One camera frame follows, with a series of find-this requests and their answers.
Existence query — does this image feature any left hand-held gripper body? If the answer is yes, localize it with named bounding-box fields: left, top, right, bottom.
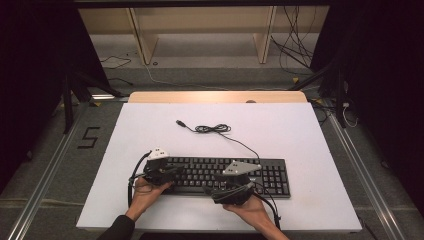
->
left=142, top=147, right=185, bottom=187

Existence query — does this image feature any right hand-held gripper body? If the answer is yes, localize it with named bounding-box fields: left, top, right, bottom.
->
left=202, top=160, right=263, bottom=206

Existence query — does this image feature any black computer keyboard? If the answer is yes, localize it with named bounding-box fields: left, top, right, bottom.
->
left=162, top=156, right=292, bottom=199

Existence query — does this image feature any person's right hand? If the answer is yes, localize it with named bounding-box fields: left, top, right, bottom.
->
left=222, top=194, right=269, bottom=231

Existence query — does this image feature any person's left hand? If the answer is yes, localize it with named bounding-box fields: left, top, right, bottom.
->
left=125, top=175, right=174, bottom=222

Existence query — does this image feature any white table mat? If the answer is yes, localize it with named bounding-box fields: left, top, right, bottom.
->
left=75, top=102, right=363, bottom=233

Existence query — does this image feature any black metal stand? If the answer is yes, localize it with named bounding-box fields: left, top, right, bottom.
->
left=289, top=56, right=349, bottom=130
left=61, top=64, right=124, bottom=135

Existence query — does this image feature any light wooden shelf unit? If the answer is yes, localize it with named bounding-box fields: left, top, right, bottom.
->
left=77, top=5, right=331, bottom=66

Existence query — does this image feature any dark curtain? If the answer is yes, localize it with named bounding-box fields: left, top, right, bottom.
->
left=0, top=0, right=111, bottom=194
left=309, top=0, right=424, bottom=218

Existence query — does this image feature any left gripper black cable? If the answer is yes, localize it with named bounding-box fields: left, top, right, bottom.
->
left=127, top=150, right=153, bottom=208

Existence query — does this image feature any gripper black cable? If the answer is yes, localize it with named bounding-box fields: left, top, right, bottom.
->
left=252, top=190, right=283, bottom=232
left=127, top=150, right=153, bottom=208

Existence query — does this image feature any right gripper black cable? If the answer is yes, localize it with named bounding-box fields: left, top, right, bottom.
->
left=252, top=190, right=283, bottom=232

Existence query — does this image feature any black keyboard cable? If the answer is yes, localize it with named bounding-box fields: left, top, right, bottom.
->
left=175, top=119, right=261, bottom=160

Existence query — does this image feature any thin black floor cable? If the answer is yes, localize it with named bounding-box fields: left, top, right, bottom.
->
left=99, top=55, right=133, bottom=71

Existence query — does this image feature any aluminium floor rail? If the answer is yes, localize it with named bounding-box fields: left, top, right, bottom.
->
left=324, top=106, right=406, bottom=240
left=6, top=109, right=86, bottom=240

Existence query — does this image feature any short white cable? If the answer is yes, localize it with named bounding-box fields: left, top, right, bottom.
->
left=341, top=102, right=360, bottom=129

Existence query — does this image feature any bundle of black floor cables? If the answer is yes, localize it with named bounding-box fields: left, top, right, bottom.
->
left=269, top=5, right=322, bottom=77

